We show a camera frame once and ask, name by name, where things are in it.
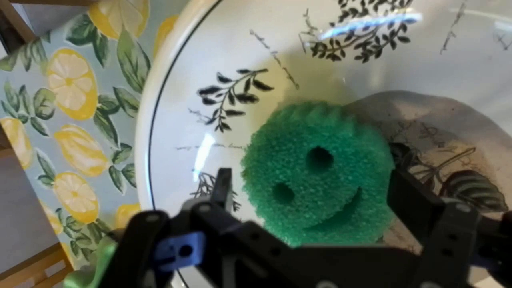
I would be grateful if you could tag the lemon print tablecloth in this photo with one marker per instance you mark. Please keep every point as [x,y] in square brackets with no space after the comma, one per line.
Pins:
[68,106]

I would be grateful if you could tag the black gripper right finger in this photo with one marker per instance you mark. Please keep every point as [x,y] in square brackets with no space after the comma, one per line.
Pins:
[420,205]

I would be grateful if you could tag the green smiley face sponge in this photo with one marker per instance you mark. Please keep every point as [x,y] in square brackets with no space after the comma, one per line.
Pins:
[316,170]

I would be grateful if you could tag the white bowl with leaf print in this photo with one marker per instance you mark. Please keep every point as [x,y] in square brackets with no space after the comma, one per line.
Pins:
[240,65]

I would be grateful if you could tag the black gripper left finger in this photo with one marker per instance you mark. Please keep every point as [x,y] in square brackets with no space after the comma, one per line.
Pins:
[224,189]

